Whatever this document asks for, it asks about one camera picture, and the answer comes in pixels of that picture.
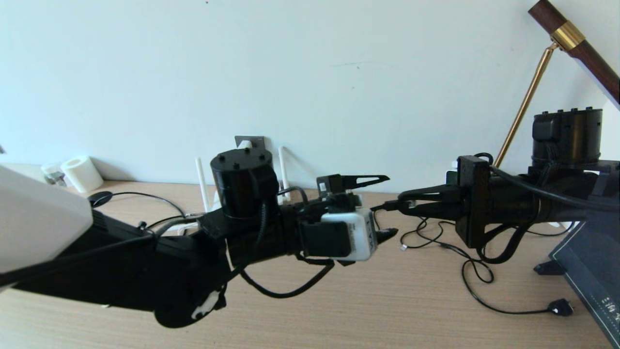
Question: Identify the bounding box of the black cable with silver tip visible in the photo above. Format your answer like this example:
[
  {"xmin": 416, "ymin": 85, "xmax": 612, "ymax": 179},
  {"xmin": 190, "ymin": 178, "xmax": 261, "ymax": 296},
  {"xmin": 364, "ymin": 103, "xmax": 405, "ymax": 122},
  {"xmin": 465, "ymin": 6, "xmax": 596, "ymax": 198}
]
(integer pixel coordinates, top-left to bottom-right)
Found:
[{"xmin": 400, "ymin": 218, "xmax": 495, "ymax": 284}]

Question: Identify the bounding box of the small clear jar white lid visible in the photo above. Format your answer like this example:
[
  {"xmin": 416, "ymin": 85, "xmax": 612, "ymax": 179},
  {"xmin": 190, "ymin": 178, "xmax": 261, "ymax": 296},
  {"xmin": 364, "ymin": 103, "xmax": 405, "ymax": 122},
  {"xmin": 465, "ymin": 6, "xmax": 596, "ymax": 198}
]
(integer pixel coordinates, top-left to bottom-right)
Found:
[{"xmin": 41, "ymin": 163, "xmax": 66, "ymax": 188}]

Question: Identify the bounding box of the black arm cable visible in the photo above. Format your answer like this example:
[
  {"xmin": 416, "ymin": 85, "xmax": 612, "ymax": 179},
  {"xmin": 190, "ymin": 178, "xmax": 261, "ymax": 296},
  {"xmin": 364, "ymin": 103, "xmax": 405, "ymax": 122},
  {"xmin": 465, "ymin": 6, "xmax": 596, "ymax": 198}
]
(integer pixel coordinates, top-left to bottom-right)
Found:
[
  {"xmin": 0, "ymin": 187, "xmax": 336, "ymax": 299},
  {"xmin": 475, "ymin": 153, "xmax": 620, "ymax": 265}
]

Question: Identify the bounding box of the thin black lamp cord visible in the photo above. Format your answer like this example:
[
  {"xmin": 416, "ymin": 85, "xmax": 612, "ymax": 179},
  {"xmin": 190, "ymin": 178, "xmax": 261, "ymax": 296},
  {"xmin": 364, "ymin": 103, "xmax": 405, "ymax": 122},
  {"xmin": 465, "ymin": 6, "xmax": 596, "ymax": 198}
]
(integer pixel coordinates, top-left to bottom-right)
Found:
[{"xmin": 528, "ymin": 221, "xmax": 577, "ymax": 237}]

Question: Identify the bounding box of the dark blue framed board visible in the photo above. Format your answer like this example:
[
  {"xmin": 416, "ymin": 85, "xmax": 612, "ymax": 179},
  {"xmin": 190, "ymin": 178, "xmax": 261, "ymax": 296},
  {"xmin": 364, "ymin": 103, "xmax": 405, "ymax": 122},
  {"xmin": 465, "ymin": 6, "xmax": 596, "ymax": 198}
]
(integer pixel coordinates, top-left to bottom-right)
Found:
[{"xmin": 549, "ymin": 213, "xmax": 620, "ymax": 349}]

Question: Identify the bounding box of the white router with four antennas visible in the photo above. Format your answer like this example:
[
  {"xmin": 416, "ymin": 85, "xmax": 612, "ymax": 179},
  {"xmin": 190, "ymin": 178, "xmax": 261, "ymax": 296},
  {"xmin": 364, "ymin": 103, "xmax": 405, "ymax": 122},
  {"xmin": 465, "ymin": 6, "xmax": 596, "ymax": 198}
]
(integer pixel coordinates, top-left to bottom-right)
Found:
[{"xmin": 177, "ymin": 147, "xmax": 292, "ymax": 237}]

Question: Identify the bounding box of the white toilet paper roll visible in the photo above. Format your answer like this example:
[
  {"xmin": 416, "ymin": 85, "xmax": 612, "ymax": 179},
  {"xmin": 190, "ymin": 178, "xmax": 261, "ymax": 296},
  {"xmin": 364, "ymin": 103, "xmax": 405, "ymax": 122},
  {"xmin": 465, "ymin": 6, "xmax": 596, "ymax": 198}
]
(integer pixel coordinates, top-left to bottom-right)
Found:
[{"xmin": 61, "ymin": 156, "xmax": 104, "ymax": 193}]

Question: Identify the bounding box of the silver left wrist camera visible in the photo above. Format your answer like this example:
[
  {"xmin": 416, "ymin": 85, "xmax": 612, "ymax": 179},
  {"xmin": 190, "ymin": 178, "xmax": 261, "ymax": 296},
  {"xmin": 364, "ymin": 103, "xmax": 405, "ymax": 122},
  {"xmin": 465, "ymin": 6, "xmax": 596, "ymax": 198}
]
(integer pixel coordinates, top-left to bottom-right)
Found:
[{"xmin": 298, "ymin": 207, "xmax": 378, "ymax": 262}]

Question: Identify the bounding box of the black ethernet cable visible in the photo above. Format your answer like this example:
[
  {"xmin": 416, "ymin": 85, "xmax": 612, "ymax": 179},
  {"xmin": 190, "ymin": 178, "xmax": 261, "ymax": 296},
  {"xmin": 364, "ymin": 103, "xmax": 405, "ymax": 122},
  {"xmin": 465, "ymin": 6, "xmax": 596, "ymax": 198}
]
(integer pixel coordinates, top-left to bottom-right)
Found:
[{"xmin": 112, "ymin": 192, "xmax": 413, "ymax": 219}]

